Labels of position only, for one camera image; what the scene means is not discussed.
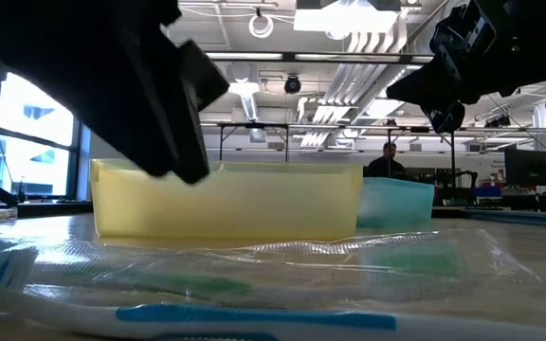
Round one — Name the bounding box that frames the black background desk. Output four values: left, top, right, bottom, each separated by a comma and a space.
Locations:
479, 191, 546, 213

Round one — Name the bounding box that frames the blue toothbrush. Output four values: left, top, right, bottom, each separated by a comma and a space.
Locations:
0, 245, 546, 341

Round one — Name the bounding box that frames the yellow translucent plastic bin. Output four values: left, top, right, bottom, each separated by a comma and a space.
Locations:
90, 158, 365, 242

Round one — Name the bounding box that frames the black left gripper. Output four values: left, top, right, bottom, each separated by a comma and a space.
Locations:
0, 0, 210, 185

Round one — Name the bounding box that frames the green toothbrush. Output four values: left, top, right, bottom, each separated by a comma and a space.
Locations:
0, 229, 539, 309

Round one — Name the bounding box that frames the person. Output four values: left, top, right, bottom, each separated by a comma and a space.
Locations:
363, 141, 410, 180

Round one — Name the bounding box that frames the white cable coil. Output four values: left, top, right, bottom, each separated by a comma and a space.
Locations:
247, 12, 275, 40

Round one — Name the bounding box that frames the teal translucent plastic bin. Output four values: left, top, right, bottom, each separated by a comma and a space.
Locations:
356, 177, 436, 228

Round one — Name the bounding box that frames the black background rig frame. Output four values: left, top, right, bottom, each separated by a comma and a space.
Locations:
199, 120, 459, 163

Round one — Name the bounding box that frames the black computer monitor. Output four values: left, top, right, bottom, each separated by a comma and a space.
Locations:
504, 147, 546, 188

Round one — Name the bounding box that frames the black ceiling spotlight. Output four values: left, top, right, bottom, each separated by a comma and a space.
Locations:
283, 74, 302, 95
484, 114, 513, 129

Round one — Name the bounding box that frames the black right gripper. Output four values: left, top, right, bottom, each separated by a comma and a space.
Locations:
385, 0, 523, 135

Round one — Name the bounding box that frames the rig overhead light bar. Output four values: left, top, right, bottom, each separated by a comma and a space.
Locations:
206, 50, 434, 65

